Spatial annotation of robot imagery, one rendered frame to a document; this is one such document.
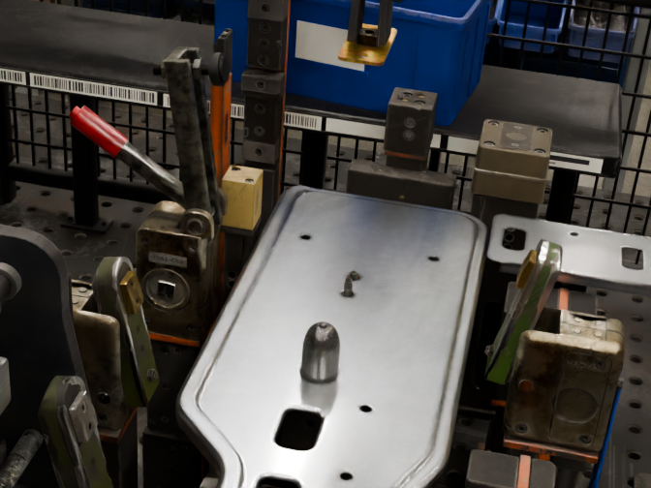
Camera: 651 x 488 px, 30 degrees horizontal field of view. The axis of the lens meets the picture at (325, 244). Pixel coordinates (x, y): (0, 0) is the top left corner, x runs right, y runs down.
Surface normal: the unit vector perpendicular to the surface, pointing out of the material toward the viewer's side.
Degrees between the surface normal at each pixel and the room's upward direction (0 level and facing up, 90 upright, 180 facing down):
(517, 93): 0
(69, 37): 0
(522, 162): 89
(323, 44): 90
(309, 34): 90
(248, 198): 90
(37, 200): 0
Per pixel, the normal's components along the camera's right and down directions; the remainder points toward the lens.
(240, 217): -0.20, 0.49
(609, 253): 0.07, -0.86
